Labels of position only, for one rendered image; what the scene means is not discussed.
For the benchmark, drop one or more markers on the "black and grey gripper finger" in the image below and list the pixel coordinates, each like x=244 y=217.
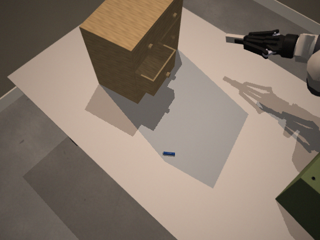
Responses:
x=252 y=45
x=261 y=35

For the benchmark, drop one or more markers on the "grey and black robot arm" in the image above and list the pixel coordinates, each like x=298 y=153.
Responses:
x=308 y=51

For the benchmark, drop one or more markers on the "brown wooden chest of drawers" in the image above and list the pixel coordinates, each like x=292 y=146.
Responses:
x=112 y=32

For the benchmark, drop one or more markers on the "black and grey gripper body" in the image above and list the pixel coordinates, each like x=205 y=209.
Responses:
x=285 y=45

